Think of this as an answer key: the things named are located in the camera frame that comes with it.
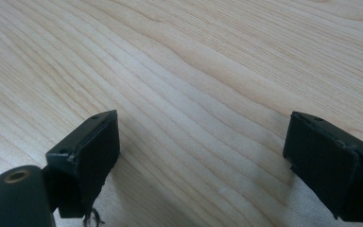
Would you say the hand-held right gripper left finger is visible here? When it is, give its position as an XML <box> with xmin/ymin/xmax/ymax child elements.
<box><xmin>43</xmin><ymin>109</ymin><xmax>121</xmax><ymax>227</ymax></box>

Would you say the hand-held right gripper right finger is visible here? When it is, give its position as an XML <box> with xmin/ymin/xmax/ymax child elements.
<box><xmin>282</xmin><ymin>111</ymin><xmax>363</xmax><ymax>223</ymax></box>

